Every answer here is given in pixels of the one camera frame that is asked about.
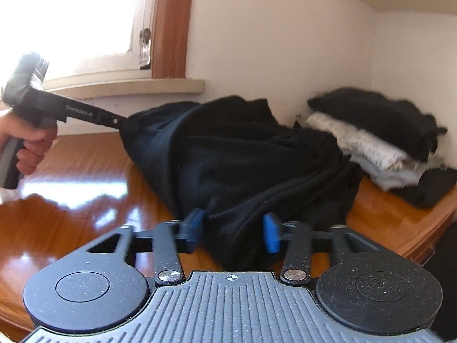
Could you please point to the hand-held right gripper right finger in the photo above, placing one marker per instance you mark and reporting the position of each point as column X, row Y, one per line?
column 271, row 232

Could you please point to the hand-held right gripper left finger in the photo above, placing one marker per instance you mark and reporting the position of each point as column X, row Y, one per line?
column 194, row 225

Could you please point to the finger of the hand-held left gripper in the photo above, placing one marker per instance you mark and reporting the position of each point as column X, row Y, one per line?
column 117, row 123

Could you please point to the black fleece pants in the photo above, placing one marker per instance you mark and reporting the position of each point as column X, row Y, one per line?
column 250, row 171

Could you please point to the person's left hand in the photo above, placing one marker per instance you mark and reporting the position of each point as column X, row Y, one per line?
column 32, row 146

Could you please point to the beige windowsill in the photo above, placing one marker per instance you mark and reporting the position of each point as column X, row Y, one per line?
column 142, row 88

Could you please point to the white window sash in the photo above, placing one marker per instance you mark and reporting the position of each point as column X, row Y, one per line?
column 142, row 7

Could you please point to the white patterned folded garment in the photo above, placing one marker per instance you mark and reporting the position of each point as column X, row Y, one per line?
column 357, row 146

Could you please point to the black folded sweater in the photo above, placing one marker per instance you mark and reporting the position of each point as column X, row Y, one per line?
column 378, row 121

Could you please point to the black folded garment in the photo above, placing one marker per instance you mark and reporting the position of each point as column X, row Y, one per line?
column 432, row 189

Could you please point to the wooden window frame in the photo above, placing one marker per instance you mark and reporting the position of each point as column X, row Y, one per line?
column 171, row 25

